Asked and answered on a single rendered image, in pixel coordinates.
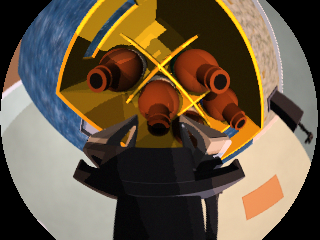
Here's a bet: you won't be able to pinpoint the orange divided crate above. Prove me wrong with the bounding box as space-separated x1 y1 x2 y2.
56 0 264 159

